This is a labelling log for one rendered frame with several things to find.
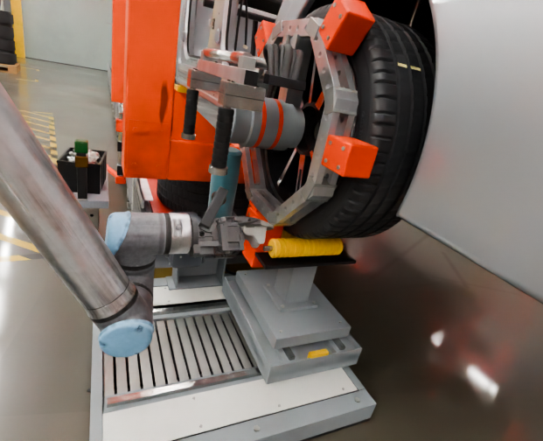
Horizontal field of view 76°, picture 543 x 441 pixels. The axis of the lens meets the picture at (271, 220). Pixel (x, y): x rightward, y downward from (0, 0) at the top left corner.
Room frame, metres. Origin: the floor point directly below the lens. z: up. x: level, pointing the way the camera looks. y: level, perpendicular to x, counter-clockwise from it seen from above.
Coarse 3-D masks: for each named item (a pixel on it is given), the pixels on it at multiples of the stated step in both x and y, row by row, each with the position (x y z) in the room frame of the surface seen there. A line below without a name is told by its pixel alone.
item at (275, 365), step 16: (224, 288) 1.23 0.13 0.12; (240, 304) 1.11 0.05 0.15; (240, 320) 1.05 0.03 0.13; (256, 320) 1.04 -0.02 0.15; (256, 336) 0.93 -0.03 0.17; (256, 352) 0.90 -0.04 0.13; (272, 352) 0.90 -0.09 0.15; (288, 352) 0.88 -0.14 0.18; (304, 352) 0.93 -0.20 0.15; (320, 352) 0.91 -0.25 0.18; (336, 352) 0.94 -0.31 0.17; (352, 352) 0.97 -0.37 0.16; (272, 368) 0.82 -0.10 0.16; (288, 368) 0.85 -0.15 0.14; (304, 368) 0.88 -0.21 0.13; (320, 368) 0.91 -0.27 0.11
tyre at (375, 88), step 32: (384, 32) 0.93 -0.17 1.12; (416, 32) 1.03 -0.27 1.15; (352, 64) 0.91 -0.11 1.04; (384, 64) 0.84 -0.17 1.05; (416, 64) 0.91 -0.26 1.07; (384, 96) 0.81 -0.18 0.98; (416, 96) 0.86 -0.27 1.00; (384, 128) 0.79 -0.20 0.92; (416, 128) 0.84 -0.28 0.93; (384, 160) 0.80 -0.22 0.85; (416, 160) 0.85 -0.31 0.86; (352, 192) 0.80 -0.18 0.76; (384, 192) 0.82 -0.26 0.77; (320, 224) 0.87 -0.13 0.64; (352, 224) 0.86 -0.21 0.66; (384, 224) 0.92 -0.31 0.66
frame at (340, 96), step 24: (288, 24) 1.06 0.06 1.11; (312, 24) 0.93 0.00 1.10; (264, 72) 1.26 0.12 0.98; (336, 72) 0.84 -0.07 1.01; (336, 96) 0.79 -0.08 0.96; (336, 120) 0.79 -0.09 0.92; (312, 168) 0.81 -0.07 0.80; (264, 192) 1.10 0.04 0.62; (312, 192) 0.79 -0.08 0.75; (264, 216) 0.98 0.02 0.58; (288, 216) 0.88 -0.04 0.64
